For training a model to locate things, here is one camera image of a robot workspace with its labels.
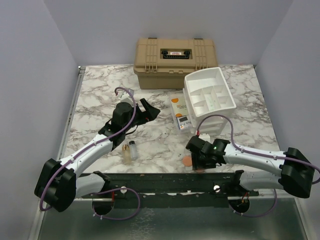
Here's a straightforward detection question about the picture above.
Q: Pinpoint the white plastic drawer organizer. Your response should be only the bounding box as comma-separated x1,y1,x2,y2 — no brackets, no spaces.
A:
182,67,237,137

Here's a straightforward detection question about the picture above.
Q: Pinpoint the tan plastic toolbox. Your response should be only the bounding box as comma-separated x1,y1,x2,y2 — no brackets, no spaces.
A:
133,37,218,90

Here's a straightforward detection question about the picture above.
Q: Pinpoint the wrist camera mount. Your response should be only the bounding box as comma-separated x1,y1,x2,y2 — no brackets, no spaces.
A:
198,133,211,143
120,88,134,106

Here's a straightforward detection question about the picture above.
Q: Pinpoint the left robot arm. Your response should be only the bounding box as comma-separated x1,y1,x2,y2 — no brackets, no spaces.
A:
34,98,161,212

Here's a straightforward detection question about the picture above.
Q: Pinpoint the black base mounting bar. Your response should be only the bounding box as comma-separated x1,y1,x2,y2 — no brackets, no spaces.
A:
49,169,276,208

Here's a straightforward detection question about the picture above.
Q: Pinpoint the gold cap lotion bottle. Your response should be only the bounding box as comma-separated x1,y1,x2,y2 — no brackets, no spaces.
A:
122,144,132,165

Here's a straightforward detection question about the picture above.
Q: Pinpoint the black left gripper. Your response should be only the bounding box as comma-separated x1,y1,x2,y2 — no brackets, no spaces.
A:
123,98,160,133

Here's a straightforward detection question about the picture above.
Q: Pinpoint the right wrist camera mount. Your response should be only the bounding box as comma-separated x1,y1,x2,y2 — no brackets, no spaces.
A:
198,133,211,143

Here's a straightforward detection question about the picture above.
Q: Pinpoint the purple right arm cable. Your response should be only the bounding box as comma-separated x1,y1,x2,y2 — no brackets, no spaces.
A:
195,114,320,218

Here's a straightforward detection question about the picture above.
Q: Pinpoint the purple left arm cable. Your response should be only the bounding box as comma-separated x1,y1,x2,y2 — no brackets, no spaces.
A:
38,86,142,221

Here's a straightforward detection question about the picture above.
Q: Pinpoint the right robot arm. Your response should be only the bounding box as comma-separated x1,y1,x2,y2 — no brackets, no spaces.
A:
186,135,315,199

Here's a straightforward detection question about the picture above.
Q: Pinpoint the black toolbox handle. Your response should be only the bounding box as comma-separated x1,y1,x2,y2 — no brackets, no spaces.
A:
161,50,191,60

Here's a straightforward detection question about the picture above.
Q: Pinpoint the orange round makeup sponge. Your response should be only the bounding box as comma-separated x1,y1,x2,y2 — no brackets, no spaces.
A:
182,155,193,167

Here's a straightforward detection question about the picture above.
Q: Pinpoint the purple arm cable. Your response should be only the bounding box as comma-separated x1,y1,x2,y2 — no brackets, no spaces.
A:
195,114,320,218
38,86,142,221

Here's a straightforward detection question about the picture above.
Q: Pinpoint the black cap clear bottle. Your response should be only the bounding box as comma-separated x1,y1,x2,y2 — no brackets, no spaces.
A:
129,140,139,160

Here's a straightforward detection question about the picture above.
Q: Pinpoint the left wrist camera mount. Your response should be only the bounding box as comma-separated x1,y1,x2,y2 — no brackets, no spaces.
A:
120,88,134,106

